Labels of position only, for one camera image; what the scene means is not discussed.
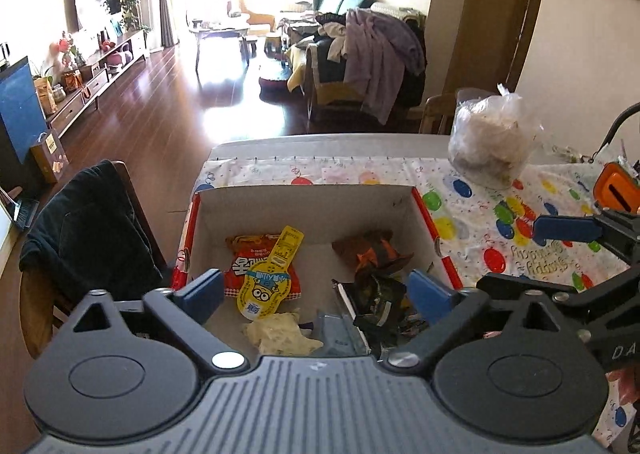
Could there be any black snack packet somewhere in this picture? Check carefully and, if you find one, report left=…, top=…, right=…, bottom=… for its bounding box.
left=343, top=273, right=428, bottom=356

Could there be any red snack packet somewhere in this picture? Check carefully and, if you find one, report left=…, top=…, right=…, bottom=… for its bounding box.
left=222, top=232, right=303, bottom=302

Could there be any yellow minion jelly pouch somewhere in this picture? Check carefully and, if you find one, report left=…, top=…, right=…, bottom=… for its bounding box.
left=236, top=226, right=304, bottom=321

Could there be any dark orange snack packet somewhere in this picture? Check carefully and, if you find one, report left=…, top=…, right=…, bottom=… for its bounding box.
left=332, top=230, right=413, bottom=278

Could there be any black white striped packet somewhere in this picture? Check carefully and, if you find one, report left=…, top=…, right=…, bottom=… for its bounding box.
left=332, top=280, right=372, bottom=356

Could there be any pale snack bag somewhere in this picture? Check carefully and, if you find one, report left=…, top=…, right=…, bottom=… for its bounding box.
left=243, top=312, right=324, bottom=356

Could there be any white grey snack bar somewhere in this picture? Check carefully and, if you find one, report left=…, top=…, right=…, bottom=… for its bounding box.
left=311, top=312, right=371, bottom=358

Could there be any colourful dotted tablecloth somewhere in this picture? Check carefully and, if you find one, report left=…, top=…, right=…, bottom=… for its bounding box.
left=192, top=153, right=640, bottom=448

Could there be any red cardboard box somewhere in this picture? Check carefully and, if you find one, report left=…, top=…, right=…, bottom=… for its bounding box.
left=182, top=184, right=462, bottom=328

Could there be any clear plastic tub with bag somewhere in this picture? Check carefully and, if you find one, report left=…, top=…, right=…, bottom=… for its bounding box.
left=448, top=84, right=544, bottom=190

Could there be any black jacket on chair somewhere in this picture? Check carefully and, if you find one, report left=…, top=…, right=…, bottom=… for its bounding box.
left=18, top=160, right=165, bottom=304

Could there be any grey desk lamp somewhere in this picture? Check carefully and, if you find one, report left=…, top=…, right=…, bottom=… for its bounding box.
left=592, top=102, right=640, bottom=159

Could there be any sofa with clothes pile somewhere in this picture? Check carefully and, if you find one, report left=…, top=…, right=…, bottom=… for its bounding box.
left=282, top=0, right=427, bottom=127

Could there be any blue black cabinet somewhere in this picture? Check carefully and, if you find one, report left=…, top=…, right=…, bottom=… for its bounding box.
left=0, top=56, right=48, bottom=198

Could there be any long tv cabinet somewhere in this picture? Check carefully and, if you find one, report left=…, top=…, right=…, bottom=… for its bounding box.
left=46, top=29, right=149, bottom=136

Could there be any coffee table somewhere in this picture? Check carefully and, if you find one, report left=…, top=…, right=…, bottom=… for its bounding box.
left=188, top=13, right=255, bottom=74

